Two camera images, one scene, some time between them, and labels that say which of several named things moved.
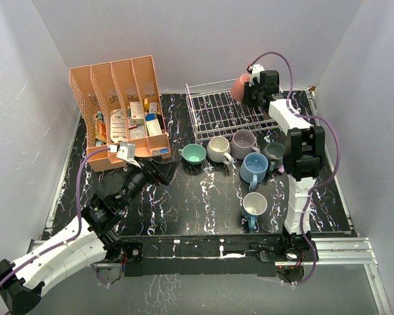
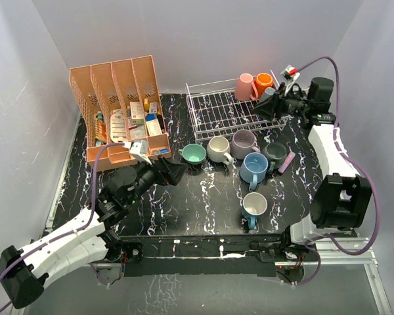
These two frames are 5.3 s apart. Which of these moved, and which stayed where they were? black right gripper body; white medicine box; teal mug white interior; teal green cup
Moved: black right gripper body
Stayed: teal green cup; white medicine box; teal mug white interior
